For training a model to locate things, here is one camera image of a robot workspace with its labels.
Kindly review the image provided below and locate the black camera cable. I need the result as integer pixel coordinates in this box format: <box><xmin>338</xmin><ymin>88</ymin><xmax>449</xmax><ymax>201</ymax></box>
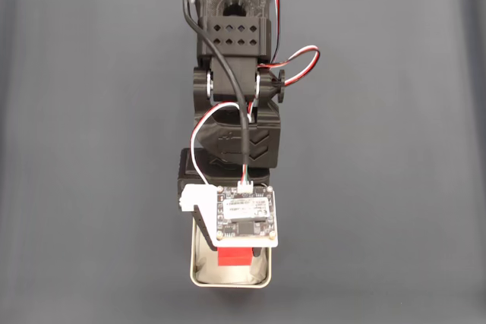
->
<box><xmin>181</xmin><ymin>0</ymin><xmax>252</xmax><ymax>185</ymax></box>

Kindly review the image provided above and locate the white red servo cable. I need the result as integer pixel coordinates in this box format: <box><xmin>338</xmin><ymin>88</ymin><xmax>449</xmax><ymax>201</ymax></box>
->
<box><xmin>261</xmin><ymin>0</ymin><xmax>320</xmax><ymax>89</ymax></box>
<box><xmin>190</xmin><ymin>101</ymin><xmax>254</xmax><ymax>189</ymax></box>

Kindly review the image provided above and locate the white crumpled tissue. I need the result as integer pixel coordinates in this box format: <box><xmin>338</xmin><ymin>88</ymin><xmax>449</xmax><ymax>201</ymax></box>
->
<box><xmin>194</xmin><ymin>242</ymin><xmax>267</xmax><ymax>285</ymax></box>

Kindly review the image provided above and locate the white camera board mount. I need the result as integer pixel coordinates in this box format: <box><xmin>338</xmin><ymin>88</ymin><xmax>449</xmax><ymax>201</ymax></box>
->
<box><xmin>178</xmin><ymin>183</ymin><xmax>279</xmax><ymax>248</ymax></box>

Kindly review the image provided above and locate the white square box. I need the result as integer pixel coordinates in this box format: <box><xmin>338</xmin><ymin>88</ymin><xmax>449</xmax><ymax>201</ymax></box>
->
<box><xmin>189</xmin><ymin>221</ymin><xmax>273</xmax><ymax>289</ymax></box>

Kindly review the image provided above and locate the red cube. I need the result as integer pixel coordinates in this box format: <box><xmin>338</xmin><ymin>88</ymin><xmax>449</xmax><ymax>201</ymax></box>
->
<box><xmin>217</xmin><ymin>247</ymin><xmax>254</xmax><ymax>268</ymax></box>

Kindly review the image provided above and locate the dark grey mat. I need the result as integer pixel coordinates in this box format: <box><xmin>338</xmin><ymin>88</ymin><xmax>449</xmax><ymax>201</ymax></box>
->
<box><xmin>0</xmin><ymin>0</ymin><xmax>486</xmax><ymax>324</ymax></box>

